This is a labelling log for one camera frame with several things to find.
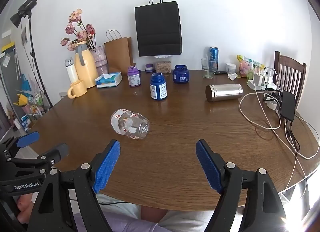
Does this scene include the person's legs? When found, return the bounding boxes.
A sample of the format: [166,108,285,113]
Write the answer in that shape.
[70,193,248,232]

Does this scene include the black power bank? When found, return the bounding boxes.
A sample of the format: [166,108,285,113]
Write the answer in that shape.
[280,90,297,122]

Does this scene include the brown paper bag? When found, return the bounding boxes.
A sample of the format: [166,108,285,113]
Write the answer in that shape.
[104,29,134,75]

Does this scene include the stainless steel cup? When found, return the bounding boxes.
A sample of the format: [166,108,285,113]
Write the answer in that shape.
[205,84,244,103]

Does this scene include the clear drinking glass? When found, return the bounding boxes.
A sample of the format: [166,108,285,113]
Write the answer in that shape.
[201,58,218,79]

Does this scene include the purple pill bottle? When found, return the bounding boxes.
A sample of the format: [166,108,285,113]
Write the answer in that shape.
[127,66,141,87]

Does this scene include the blue tissue box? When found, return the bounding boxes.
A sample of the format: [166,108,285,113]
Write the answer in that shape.
[94,72,123,89]

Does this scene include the long white cable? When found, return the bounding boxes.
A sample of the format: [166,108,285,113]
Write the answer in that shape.
[260,68,320,199]

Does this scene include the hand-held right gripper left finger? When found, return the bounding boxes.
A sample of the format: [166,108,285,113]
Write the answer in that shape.
[27,140,121,232]

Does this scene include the pink textured vase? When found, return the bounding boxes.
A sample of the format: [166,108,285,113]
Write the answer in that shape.
[89,46,109,75]

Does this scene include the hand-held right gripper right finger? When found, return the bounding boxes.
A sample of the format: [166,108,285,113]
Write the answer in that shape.
[196,140,288,232]

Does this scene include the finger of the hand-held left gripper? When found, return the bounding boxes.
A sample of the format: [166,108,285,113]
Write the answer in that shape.
[7,143,69,170]
[0,132,40,158]

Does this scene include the wooden chair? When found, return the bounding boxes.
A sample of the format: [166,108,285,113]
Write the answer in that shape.
[273,51,307,113]

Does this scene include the blue wide jar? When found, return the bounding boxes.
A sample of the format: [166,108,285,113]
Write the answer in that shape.
[172,65,190,84]

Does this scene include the white charger plug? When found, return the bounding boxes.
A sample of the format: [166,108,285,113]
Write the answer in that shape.
[264,68,275,84]
[254,72,264,87]

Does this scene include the blue pill bottle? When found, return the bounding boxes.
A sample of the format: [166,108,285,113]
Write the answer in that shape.
[149,72,168,101]

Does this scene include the dried pink flowers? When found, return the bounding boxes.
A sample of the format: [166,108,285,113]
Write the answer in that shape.
[60,9,97,52]

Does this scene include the thin black cable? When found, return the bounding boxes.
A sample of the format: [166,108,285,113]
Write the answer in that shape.
[69,198,141,207]

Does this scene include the blue drink can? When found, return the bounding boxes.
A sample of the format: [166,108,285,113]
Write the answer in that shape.
[209,46,220,72]

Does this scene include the person's left hand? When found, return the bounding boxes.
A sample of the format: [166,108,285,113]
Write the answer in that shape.
[16,195,34,224]

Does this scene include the yellow mug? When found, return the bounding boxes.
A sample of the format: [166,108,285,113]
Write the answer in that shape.
[67,79,88,98]

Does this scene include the white thermos bottle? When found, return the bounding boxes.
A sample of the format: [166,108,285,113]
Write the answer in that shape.
[65,57,79,84]

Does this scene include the cluttered storage shelf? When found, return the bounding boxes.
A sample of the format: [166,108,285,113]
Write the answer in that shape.
[5,72,48,133]

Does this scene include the pink plush toy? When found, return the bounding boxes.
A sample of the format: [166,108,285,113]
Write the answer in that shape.
[238,62,252,76]

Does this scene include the white power strip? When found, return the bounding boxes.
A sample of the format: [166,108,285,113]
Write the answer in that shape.
[247,78,278,91]

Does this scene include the colourful snack bag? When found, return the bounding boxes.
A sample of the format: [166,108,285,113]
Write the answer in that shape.
[236,55,265,77]

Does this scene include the yellow thermos jug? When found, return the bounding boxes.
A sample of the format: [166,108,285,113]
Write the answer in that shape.
[74,42,99,89]

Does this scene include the black paper bag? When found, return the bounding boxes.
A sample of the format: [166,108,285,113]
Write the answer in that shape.
[134,0,183,57]

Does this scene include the black short cable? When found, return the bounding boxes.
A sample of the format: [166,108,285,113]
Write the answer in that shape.
[284,120,301,150]

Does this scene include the glass jar of grains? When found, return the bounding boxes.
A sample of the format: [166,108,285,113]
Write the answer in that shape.
[155,60,173,74]

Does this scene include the black tripod stand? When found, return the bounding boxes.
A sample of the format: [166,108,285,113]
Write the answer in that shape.
[27,15,53,109]

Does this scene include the white looped cable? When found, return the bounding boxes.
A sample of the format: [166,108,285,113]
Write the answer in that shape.
[239,91,283,130]

